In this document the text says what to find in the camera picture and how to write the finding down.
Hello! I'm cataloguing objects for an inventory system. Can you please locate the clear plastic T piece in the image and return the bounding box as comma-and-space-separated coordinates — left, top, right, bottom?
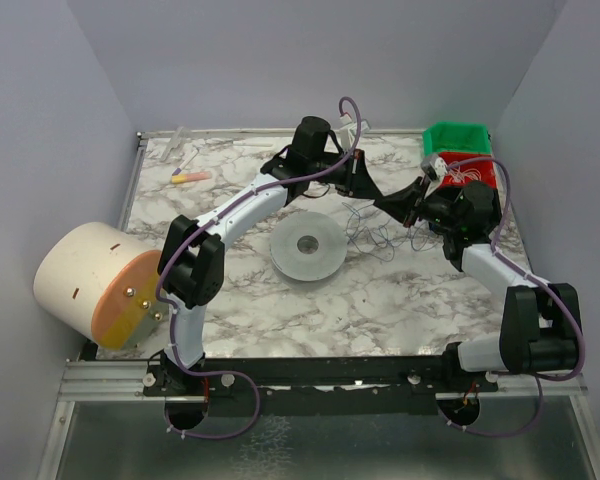
161, 126, 188, 163

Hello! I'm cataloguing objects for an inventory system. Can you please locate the green storage bin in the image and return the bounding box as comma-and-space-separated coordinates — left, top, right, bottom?
422, 122, 492, 155

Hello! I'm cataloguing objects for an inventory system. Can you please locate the white perforated cable spool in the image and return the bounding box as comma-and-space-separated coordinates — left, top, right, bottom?
270, 212, 348, 283

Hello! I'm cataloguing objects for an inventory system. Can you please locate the white cable bundle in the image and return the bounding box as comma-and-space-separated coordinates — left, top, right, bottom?
447, 162, 483, 186

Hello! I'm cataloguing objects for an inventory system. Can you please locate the white purple pen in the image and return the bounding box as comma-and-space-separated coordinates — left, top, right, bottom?
172, 152, 198, 176

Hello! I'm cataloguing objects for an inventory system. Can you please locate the thin blue cable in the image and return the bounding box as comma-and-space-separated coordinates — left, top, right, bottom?
342, 199, 449, 266

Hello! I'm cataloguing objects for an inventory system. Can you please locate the red storage bin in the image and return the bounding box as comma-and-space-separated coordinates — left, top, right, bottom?
438, 151, 497, 189

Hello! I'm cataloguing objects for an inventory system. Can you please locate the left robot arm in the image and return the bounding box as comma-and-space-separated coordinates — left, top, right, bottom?
156, 114, 378, 371

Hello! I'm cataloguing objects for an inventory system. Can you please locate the beige cylinder with orange disc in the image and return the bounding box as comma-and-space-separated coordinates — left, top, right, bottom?
33, 222, 169, 350

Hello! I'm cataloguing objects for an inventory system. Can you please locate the pink yellow highlighter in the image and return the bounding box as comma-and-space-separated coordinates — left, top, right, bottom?
171, 172, 211, 184

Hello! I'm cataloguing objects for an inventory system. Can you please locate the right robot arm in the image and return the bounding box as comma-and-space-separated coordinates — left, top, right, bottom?
374, 177, 585, 381

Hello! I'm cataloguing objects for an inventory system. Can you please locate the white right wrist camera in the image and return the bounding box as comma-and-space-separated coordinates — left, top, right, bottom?
420, 153, 447, 182

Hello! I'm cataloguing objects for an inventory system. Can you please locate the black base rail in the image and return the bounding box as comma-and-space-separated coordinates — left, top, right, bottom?
143, 353, 498, 417

